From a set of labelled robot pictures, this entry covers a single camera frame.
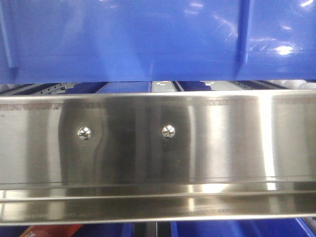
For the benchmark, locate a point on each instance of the steel conveyor rail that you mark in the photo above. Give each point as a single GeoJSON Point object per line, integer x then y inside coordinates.
{"type": "Point", "coordinates": [235, 155]}

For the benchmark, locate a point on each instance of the right white roller track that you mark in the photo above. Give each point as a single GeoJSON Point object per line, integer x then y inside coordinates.
{"type": "Point", "coordinates": [294, 83]}

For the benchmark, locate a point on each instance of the steel screw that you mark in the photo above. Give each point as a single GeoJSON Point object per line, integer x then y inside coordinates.
{"type": "Point", "coordinates": [84, 133]}
{"type": "Point", "coordinates": [168, 131]}

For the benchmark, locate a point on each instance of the red cardboard box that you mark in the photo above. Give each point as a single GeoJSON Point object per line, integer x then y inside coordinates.
{"type": "Point", "coordinates": [51, 230]}

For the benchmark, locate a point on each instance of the right steel screw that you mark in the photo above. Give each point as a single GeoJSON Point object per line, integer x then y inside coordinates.
{"type": "Point", "coordinates": [168, 131]}

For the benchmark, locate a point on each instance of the large blue plastic bin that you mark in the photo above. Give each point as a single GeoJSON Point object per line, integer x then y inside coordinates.
{"type": "Point", "coordinates": [46, 41]}

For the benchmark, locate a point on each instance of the blue bin below rollers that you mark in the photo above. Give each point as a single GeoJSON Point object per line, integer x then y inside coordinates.
{"type": "Point", "coordinates": [293, 227]}

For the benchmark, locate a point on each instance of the left steel screw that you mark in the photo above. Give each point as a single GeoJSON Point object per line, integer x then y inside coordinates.
{"type": "Point", "coordinates": [84, 133]}

